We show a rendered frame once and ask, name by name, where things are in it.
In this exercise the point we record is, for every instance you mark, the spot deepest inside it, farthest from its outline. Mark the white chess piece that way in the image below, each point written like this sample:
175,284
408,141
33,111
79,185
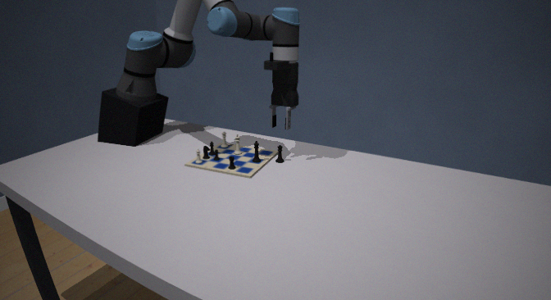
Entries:
198,157
237,151
224,145

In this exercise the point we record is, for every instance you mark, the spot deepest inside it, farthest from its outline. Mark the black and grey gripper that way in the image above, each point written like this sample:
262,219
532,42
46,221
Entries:
285,81

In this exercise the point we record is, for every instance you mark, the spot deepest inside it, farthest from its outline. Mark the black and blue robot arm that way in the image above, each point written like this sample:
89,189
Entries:
148,50

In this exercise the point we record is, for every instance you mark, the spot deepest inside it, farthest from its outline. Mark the blue and cream chessboard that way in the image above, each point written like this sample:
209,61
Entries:
245,167

